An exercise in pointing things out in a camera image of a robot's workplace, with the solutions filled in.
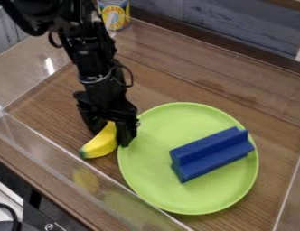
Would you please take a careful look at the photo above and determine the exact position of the black cable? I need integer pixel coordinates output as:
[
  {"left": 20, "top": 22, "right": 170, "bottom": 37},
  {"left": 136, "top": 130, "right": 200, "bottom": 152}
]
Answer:
[{"left": 0, "top": 202, "right": 20, "bottom": 231}]

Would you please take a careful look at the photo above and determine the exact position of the green round plate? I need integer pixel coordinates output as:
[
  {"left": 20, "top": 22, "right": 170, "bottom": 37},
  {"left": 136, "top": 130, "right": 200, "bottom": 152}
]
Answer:
[{"left": 117, "top": 102, "right": 258, "bottom": 216}]

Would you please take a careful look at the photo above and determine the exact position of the blue T-shaped block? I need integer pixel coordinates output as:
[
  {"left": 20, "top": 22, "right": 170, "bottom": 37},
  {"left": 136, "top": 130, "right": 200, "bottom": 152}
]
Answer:
[{"left": 168, "top": 127, "right": 255, "bottom": 183}]

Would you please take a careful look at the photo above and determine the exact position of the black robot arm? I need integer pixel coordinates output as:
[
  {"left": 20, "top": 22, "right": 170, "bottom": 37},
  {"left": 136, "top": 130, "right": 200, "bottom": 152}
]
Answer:
[{"left": 0, "top": 0, "right": 138, "bottom": 147}]

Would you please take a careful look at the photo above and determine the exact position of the yellow toy banana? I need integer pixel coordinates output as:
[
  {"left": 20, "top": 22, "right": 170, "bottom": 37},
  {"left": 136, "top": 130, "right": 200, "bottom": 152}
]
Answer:
[{"left": 79, "top": 122, "right": 117, "bottom": 159}]

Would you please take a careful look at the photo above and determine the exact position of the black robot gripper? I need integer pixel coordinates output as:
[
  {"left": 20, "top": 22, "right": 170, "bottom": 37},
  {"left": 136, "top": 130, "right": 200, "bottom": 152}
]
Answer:
[{"left": 73, "top": 77, "right": 138, "bottom": 147}]

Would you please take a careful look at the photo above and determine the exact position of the yellow and blue can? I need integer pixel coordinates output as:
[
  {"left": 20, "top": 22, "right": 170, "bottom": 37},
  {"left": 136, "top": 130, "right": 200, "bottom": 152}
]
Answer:
[{"left": 96, "top": 0, "right": 131, "bottom": 31}]

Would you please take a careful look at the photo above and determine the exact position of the clear acrylic enclosure wall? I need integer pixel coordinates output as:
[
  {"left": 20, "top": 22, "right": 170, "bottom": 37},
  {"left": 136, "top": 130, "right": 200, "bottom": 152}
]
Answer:
[{"left": 0, "top": 17, "right": 300, "bottom": 231}]

